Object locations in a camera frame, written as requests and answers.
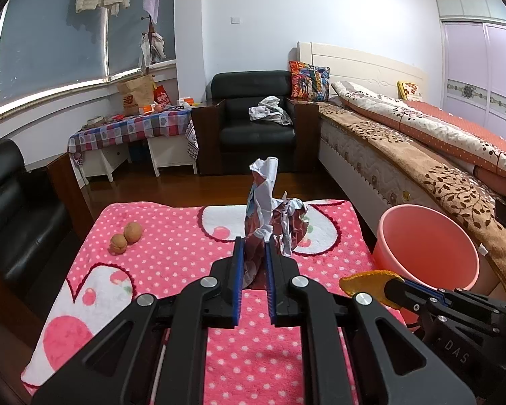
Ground brown paper bag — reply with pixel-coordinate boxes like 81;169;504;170
117;75;156;116

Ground crumpled white clothes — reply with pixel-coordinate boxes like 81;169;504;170
248;96;293;126

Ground black leather armchair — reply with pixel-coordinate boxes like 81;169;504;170
192;70;320;177

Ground pale hanging cloth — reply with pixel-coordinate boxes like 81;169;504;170
143;0;163;24

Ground brown leaf-pattern blanket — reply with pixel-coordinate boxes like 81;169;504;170
319;101;506;300

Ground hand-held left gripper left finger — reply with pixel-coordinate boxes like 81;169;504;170
31;236;245;405

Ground wooden coat rack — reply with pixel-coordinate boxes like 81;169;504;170
137;0;167;79

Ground large window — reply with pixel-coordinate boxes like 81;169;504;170
0;0;178;114

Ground pink polka-dot blanket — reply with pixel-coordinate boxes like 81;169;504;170
21;200;410;405

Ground orange peel piece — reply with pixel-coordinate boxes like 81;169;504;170
338;270;405;308

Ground white bed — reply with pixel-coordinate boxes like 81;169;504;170
297;41;506;300

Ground folded floral quilt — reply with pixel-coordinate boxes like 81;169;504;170
331;81;506;197

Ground red gift bag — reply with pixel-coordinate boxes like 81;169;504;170
152;85;170;108

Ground lilac sliding wardrobe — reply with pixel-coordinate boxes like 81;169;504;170
436;0;506;140

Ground black leather sofa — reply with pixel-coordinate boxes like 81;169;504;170
0;138;93;300

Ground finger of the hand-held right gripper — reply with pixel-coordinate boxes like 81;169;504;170
398;277;506;313
384;280;502;334

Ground colourful patterned cushion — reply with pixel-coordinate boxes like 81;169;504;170
289;60;330;103

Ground foil wrapper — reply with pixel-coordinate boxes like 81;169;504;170
243;157;310;290

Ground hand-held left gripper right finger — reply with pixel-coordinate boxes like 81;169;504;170
265;240;477;405

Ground table with checked cloth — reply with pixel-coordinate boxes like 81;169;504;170
67;107;199;184

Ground pink plastic bucket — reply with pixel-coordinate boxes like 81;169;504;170
371;204;492;325

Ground yellow floral cushion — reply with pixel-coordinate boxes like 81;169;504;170
397;81;422;102

